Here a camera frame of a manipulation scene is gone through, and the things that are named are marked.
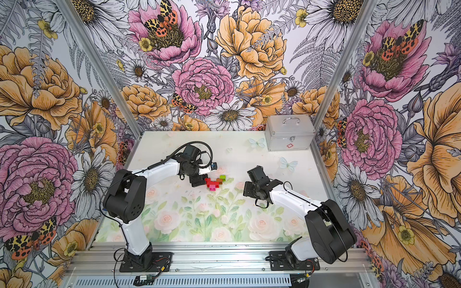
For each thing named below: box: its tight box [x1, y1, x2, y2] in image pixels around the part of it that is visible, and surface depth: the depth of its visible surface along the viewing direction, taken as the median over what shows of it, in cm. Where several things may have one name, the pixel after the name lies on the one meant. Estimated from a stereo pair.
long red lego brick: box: [206, 181, 220, 188], surface depth 98 cm
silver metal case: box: [264, 114, 317, 152], surface depth 108 cm
